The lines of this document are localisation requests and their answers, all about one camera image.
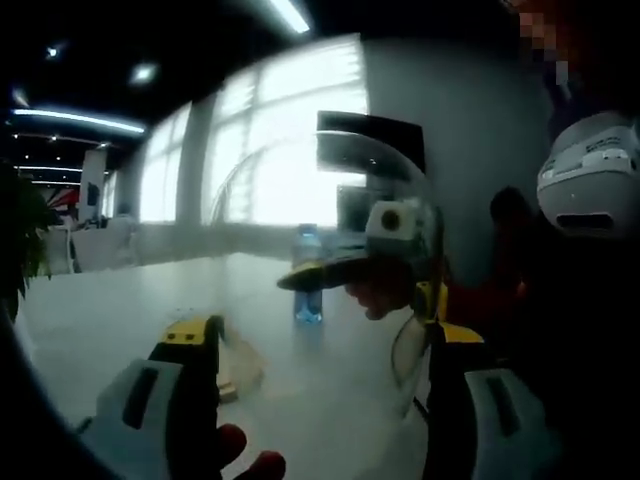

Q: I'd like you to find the person's right hand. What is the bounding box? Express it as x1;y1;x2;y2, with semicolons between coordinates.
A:
348;276;417;322

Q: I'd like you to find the blue Mizone drink bottle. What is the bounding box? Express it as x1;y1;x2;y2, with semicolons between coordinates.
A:
291;222;325;325

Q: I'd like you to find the clear glass dome cover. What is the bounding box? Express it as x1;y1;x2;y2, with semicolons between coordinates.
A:
209;127;449;417

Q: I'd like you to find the round wooden base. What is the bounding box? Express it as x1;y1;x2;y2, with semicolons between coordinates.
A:
217;324;267;404

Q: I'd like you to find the person's left hand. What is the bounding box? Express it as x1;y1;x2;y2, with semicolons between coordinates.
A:
217;423;288;480

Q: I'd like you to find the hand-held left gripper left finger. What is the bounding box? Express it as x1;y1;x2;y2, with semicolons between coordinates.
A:
79;313;227;480

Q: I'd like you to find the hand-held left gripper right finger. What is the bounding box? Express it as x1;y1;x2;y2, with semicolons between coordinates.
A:
423;319;569;480

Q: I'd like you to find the white chair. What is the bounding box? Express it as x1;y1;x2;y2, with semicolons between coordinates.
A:
73;213;140;272

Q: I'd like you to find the dark laptop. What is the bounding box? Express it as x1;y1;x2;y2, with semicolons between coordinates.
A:
335;183;372;237

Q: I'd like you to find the dark cable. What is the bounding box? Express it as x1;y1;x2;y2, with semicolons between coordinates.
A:
391;309;432;419

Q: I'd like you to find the large round ceiling spotlight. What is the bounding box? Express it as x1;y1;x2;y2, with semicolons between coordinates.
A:
129;63;159;87

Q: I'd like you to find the curved ceiling light strip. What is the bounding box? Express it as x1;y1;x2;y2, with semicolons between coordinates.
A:
11;106;147;135

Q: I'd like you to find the window with white blinds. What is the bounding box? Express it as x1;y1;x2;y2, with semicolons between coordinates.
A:
138;33;372;227

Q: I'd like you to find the dark potted plant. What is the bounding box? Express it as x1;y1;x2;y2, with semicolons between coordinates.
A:
0;158;62;322

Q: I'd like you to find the white chest device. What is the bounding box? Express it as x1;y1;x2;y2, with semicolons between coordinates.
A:
536;110;640;237

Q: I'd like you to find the black monitor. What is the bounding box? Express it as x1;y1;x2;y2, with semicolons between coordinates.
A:
316;110;427;177

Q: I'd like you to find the straight ceiling light strip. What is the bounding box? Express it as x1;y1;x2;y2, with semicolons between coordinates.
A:
267;0;312;35

